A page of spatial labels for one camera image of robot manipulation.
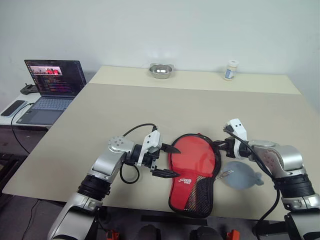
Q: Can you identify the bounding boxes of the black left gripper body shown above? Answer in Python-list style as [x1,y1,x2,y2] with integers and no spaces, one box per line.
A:
[143,143,164,172]

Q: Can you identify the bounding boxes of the black and red paddle case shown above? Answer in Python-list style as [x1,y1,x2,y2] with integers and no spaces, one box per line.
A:
[167,132,223,219]

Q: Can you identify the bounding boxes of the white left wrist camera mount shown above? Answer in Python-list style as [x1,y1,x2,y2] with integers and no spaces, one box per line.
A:
[136,130,162,167]

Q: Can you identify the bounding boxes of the white bottle with blue label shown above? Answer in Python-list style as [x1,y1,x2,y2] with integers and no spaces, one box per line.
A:
[223,59,239,81]

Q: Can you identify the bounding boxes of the black bar under table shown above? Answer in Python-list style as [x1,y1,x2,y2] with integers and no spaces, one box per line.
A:
[140,214,208,227]

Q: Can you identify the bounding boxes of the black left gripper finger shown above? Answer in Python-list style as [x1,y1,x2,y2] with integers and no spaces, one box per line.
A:
[161,143,182,155]
[149,168,180,179]

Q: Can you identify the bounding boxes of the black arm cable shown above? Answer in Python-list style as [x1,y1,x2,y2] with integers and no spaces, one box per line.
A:
[222,127,286,236]
[119,122,158,185]

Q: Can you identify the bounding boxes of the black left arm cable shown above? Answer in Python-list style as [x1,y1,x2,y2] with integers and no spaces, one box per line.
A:
[119,122,158,185]

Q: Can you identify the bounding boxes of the red table tennis paddle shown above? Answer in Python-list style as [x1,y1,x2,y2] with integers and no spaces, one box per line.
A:
[170,136,217,212]

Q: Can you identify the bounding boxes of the stainless steel bowl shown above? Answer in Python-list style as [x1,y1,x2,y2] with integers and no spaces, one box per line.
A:
[148,62,175,80]

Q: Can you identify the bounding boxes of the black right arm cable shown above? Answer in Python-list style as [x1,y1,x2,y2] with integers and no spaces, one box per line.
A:
[222,127,286,236]

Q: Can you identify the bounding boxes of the black phone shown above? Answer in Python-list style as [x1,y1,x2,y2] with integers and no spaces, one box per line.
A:
[0,99,27,117]

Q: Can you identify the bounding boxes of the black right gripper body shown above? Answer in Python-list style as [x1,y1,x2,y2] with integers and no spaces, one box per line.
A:
[224,136,236,159]

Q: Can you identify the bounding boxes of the white side table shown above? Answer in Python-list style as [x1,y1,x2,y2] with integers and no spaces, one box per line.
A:
[0,93,55,131]

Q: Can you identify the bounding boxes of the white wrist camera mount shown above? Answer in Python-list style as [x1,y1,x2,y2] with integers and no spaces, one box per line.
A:
[136,130,162,167]
[223,118,249,160]

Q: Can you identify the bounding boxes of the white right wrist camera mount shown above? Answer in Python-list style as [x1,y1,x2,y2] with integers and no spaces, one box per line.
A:
[223,118,249,160]

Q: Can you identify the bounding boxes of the black laptop power cable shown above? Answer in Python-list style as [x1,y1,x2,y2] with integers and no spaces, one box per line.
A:
[10,102,35,154]

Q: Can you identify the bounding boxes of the dark rounded shape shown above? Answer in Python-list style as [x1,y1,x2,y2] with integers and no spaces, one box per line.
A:
[189,225,221,240]

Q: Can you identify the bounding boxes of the black remote controller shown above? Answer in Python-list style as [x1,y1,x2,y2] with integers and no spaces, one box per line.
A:
[19,83,37,96]

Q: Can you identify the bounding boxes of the open grey laptop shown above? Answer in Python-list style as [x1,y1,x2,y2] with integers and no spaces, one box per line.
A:
[16,59,88,126]

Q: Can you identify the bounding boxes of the grey round pouch with ring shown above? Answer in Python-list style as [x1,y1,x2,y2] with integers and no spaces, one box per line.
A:
[219,160,265,190]

